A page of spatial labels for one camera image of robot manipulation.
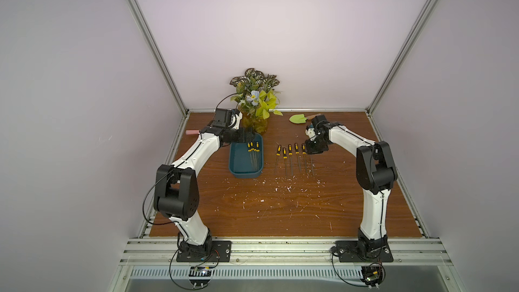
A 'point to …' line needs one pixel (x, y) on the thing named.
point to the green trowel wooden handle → (299, 118)
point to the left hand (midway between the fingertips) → (249, 133)
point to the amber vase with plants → (256, 99)
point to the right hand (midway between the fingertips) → (311, 146)
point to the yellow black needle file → (278, 154)
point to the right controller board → (372, 275)
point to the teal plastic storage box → (244, 164)
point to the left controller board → (199, 271)
